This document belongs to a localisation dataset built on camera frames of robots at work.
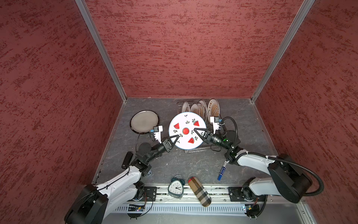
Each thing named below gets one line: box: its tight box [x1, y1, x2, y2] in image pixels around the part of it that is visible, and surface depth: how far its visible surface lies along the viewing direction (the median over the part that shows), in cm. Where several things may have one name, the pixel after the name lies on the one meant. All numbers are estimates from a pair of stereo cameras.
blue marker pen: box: [217, 160, 230, 182], surface depth 82 cm
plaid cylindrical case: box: [187, 176, 212, 208], surface depth 74 cm
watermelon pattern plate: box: [168, 112, 207, 150], surface depth 74 cm
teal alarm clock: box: [167, 174, 186, 200], surface depth 74 cm
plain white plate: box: [129, 110, 160, 135], surface depth 106 cm
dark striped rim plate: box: [129, 110, 160, 135], surface depth 106 cm
